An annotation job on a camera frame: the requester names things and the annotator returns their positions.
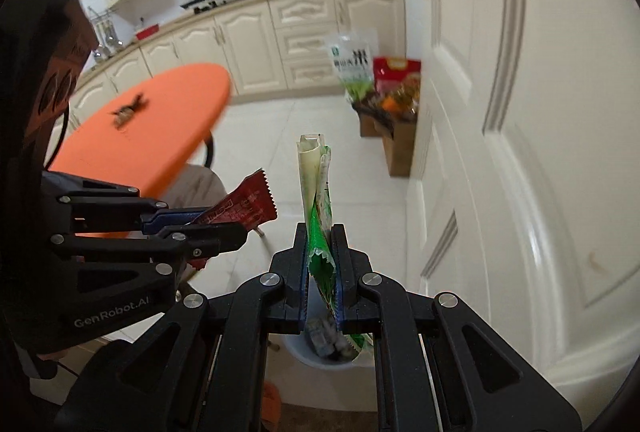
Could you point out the red plastic basin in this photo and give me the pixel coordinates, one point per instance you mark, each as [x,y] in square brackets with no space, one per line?
[147,33]

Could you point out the brown seat chair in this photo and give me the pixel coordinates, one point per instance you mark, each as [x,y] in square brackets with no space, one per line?
[195,187]

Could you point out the cream base cabinet row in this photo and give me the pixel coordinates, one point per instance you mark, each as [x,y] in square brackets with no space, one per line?
[250,42]

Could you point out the red gift bag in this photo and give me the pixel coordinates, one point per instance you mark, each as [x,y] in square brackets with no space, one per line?
[397,72]

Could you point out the clear white rice bag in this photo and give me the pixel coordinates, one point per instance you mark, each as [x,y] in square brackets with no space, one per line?
[352,62]

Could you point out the red snack wrapper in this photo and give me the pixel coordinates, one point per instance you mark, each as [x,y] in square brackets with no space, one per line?
[245,204]

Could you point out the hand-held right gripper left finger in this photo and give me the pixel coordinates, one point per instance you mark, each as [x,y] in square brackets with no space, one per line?
[303,297]

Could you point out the cardboard box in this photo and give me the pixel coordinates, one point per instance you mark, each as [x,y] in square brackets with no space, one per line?
[400,152]

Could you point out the black snack wrapper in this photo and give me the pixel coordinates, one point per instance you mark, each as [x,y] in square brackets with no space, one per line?
[127,112]

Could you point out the white door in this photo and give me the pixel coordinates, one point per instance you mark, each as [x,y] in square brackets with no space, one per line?
[550,162]

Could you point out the green snack wrapper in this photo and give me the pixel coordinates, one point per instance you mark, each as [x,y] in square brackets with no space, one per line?
[317,234]

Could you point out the round orange table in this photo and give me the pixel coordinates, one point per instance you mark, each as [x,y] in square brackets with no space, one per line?
[150,137]

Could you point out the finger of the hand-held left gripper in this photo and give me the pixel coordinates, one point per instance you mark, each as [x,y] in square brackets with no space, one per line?
[170,218]
[220,237]

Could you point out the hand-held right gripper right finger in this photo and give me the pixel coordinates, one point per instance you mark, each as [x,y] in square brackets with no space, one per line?
[338,302]

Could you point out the round plastic waste bin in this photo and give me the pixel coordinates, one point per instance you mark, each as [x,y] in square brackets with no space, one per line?
[325,363]

